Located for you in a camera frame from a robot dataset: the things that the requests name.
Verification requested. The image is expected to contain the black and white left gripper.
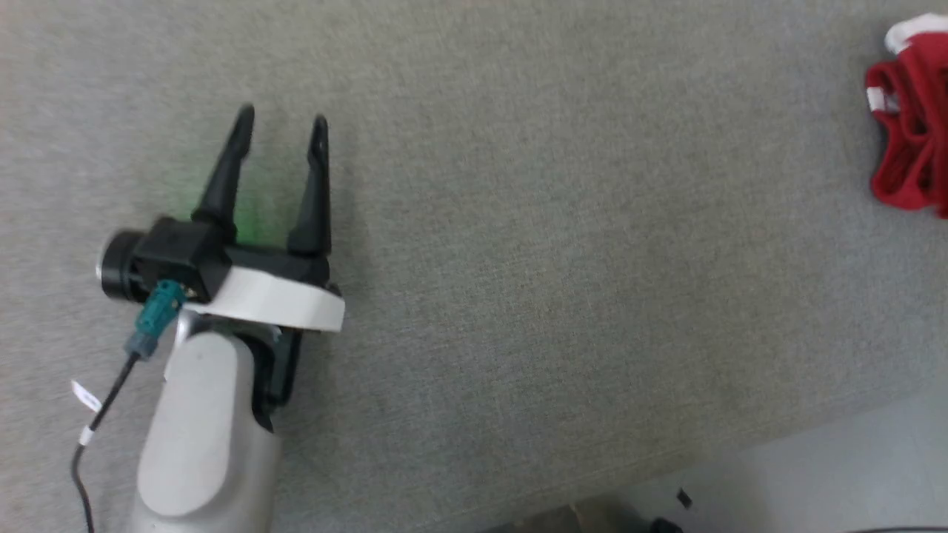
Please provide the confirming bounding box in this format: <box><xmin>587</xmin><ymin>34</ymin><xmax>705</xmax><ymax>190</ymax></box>
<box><xmin>181</xmin><ymin>104</ymin><xmax>347</xmax><ymax>434</ymax></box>

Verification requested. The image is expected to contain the grey padded board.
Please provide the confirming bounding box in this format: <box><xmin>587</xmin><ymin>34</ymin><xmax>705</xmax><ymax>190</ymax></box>
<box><xmin>0</xmin><ymin>0</ymin><xmax>948</xmax><ymax>533</ymax></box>

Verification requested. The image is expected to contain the black cable with teal connector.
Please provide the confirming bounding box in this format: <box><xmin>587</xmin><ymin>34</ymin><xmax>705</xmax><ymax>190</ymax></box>
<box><xmin>70</xmin><ymin>279</ymin><xmax>187</xmax><ymax>533</ymax></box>

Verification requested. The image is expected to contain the red and white garment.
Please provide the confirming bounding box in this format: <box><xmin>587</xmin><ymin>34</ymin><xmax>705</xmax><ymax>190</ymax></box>
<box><xmin>864</xmin><ymin>13</ymin><xmax>948</xmax><ymax>220</ymax></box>

